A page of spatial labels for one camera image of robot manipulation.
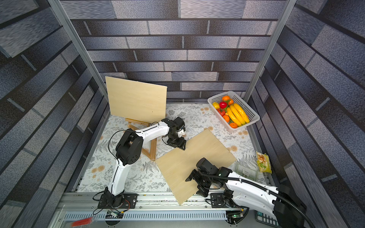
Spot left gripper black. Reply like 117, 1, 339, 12
169, 132, 189, 150

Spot plywood board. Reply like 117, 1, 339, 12
106, 77, 167, 123
156, 129, 236, 205

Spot wooden easel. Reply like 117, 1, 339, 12
125, 118, 150, 127
142, 139, 157, 161

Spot white plastic basket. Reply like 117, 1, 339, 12
208, 91, 260, 133

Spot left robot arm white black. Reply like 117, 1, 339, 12
98, 117, 186, 209

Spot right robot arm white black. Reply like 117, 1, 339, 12
186, 158, 315, 228

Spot red strawberry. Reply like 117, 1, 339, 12
217, 108, 226, 116

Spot yellow lemon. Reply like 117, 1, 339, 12
212, 102, 220, 109

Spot orange fruit bottom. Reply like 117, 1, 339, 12
223, 115, 239, 128

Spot orange fruit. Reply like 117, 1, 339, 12
222, 96, 234, 105
223, 115, 239, 128

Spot red apple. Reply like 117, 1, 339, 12
219, 101, 228, 111

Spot green clear plastic bag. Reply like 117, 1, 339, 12
235, 162, 258, 181

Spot orange fruit top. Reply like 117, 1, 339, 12
222, 96, 234, 105

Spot yellow banana bunch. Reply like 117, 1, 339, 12
227, 104, 250, 127

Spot yellow snack packet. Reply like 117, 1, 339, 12
256, 152, 272, 174

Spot black calculator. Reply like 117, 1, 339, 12
255, 211, 280, 228

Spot red object on floor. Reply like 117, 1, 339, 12
70, 217, 93, 228

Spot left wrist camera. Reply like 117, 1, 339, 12
176, 127, 185, 137

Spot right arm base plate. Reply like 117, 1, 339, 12
208, 193, 230, 208

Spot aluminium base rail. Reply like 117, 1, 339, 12
51, 192, 244, 228

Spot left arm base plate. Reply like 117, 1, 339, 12
97, 193, 138, 210

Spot right aluminium frame post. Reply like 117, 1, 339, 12
243, 0, 297, 102

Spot aluminium frame post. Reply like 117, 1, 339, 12
48, 0, 109, 103
243, 0, 297, 102

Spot left aluminium frame post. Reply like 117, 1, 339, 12
48, 0, 109, 103

